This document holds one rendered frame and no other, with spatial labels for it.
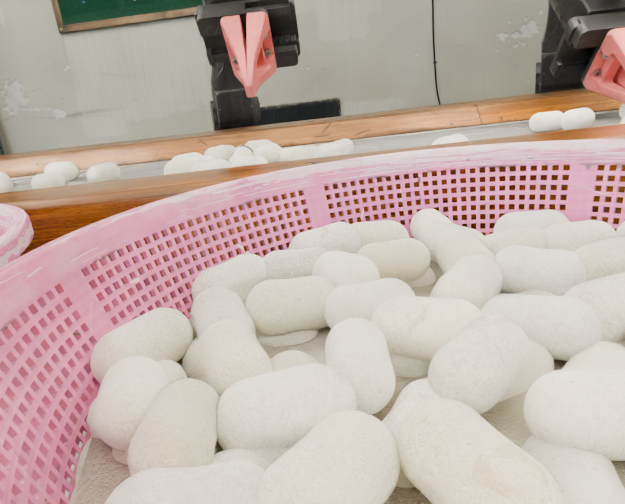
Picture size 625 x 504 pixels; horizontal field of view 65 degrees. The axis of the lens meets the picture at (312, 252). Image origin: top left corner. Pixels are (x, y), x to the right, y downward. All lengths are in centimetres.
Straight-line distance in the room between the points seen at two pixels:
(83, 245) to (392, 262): 11
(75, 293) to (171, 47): 255
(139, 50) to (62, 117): 55
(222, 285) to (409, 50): 241
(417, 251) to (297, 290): 6
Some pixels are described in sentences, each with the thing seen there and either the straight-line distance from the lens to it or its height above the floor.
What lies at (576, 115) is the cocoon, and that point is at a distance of 53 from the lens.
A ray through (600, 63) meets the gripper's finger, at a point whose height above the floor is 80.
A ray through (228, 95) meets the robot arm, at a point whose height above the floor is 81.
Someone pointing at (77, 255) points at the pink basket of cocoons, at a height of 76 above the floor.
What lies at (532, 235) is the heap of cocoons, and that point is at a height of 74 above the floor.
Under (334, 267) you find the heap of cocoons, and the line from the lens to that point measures 18.
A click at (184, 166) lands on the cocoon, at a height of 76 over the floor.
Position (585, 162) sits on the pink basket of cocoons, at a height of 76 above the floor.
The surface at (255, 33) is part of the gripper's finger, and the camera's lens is 52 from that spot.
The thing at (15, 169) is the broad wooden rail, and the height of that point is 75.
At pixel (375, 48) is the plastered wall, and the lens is 255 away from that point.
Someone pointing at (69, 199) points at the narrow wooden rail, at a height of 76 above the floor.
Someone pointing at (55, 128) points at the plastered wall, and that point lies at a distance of 297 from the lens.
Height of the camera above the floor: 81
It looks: 18 degrees down
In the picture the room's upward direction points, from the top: 7 degrees counter-clockwise
